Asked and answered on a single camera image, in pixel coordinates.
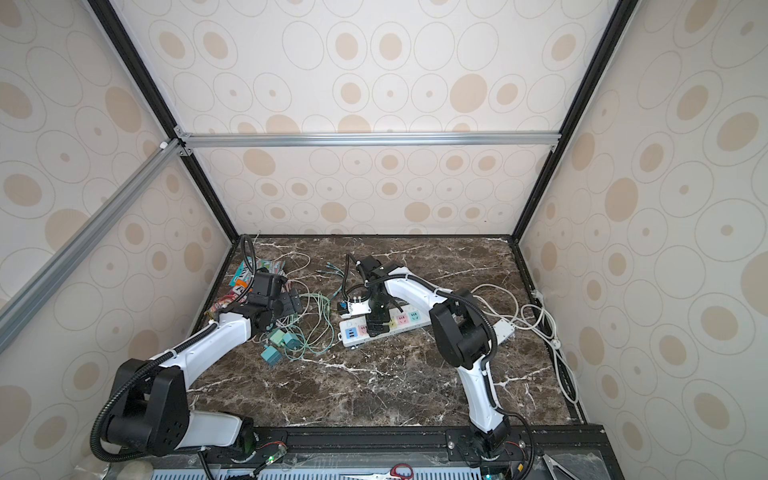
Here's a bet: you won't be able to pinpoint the white multicolour power strip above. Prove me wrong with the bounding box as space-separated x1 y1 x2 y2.
338 305 431 348

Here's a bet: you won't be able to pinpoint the light green charger plug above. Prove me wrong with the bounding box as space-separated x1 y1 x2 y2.
269 329 285 347

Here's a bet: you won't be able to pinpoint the teal charger with teal cable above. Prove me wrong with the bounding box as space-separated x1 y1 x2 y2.
260 346 282 366

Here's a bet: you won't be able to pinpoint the light green cable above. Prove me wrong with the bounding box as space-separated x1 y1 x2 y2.
281 291 337 361

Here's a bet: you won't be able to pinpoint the teal multi-head cable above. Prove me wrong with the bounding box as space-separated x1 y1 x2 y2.
323 261 346 301

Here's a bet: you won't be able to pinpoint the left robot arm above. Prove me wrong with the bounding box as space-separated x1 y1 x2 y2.
89 271 302 463

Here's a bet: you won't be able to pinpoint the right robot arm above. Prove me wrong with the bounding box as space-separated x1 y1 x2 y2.
345 256 524 458

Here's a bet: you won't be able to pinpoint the teal charger plug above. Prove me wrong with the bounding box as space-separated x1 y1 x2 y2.
283 333 303 351

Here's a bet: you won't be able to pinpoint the orange Fox's candy bag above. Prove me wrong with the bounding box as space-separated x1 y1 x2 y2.
206 293 242 320

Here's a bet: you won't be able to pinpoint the teal candy bag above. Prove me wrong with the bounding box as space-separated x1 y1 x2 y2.
229 256 286 292

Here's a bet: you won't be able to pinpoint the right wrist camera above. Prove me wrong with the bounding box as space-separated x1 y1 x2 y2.
338 298 371 319

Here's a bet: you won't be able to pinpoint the red handled scissors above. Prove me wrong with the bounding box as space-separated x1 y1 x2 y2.
340 463 414 480

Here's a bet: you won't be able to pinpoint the white power cords bundle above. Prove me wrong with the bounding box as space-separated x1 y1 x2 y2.
470 283 580 406

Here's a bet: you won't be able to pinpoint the horizontal aluminium rail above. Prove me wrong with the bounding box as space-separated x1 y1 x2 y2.
176 131 561 148

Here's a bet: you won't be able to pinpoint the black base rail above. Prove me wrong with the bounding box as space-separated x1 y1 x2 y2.
118 423 625 480

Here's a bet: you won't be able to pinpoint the diagonal aluminium rail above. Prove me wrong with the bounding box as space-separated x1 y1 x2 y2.
1 139 182 350

